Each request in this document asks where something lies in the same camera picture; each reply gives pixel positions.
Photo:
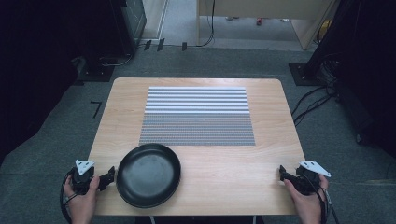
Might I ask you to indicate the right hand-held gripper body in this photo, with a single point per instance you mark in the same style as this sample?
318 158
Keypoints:
308 180

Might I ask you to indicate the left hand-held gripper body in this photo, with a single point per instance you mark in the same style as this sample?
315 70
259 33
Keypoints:
82 179

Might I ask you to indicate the black frying pan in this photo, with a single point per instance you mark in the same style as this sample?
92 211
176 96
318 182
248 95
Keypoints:
148 175

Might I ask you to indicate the person's right hand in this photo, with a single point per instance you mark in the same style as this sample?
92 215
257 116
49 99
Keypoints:
306 207

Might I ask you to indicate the person's left hand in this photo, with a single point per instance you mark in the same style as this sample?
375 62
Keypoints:
81 205

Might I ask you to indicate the black L-shaped tape mark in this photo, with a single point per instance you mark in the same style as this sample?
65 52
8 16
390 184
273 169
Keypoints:
97 107

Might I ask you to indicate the striped grey woven placemat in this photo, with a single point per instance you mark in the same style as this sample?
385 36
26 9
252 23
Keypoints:
197 116

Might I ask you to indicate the yellow object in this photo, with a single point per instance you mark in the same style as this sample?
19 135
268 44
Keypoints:
325 29

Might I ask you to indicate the dark grey cabinet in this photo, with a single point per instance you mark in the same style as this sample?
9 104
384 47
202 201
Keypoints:
134 21

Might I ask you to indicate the small red object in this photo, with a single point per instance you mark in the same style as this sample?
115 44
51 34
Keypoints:
259 21

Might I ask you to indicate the light wooden desk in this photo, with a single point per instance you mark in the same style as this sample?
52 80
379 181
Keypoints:
264 9

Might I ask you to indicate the black stand base plate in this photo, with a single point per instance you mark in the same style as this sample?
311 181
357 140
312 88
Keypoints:
98 74
303 74

